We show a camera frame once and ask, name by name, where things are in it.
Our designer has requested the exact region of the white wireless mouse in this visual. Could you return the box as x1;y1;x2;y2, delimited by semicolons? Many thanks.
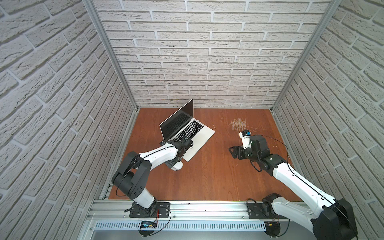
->
171;162;183;171

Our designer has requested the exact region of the aluminium front rail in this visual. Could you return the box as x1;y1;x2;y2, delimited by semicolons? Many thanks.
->
86;200;332;223

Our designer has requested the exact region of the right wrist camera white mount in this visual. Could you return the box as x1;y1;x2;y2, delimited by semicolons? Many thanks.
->
239;130;251;149

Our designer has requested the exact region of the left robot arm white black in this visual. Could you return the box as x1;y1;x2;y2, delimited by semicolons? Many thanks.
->
112;137;193;210

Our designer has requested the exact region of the right round black connector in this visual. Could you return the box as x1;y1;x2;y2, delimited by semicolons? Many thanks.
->
265;222;281;238

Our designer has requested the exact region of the silver laptop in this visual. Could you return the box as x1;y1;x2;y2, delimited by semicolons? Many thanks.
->
160;99;215;162

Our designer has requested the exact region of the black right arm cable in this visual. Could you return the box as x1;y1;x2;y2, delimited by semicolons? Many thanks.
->
248;131;301;181

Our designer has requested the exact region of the left electronics board with wires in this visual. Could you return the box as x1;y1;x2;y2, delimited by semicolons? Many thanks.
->
139;221;158;237

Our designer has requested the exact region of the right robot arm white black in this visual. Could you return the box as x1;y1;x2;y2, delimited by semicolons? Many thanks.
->
229;130;358;240

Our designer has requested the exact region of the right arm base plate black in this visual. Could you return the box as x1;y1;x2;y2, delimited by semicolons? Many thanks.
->
247;202;278;220

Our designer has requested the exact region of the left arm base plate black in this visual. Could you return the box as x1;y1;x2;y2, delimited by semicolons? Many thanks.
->
129;202;171;219

